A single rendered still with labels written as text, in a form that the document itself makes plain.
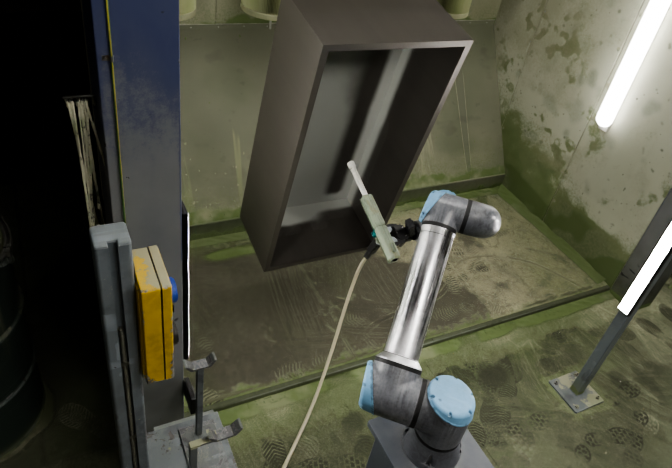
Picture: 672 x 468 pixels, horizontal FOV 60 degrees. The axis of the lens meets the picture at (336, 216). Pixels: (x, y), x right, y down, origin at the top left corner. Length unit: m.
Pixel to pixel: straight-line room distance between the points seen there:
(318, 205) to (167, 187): 1.54
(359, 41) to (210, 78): 1.64
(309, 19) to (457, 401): 1.27
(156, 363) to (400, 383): 0.84
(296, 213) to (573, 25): 2.11
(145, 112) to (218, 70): 2.03
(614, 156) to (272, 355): 2.31
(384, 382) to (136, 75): 1.09
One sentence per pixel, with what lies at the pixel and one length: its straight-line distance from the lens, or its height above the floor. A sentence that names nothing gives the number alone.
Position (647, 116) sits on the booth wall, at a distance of 3.70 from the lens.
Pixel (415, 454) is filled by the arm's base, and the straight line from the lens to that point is 1.96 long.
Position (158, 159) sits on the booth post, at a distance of 1.53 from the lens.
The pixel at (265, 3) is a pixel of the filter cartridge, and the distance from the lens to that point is 3.16.
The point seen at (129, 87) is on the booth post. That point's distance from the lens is 1.43.
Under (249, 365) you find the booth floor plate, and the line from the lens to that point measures 2.86.
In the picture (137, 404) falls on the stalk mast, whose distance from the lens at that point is 1.34.
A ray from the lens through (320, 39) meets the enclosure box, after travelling 1.89.
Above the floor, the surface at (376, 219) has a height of 0.89.
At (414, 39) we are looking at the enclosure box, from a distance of 2.06.
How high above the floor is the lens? 2.29
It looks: 37 degrees down
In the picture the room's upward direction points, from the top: 11 degrees clockwise
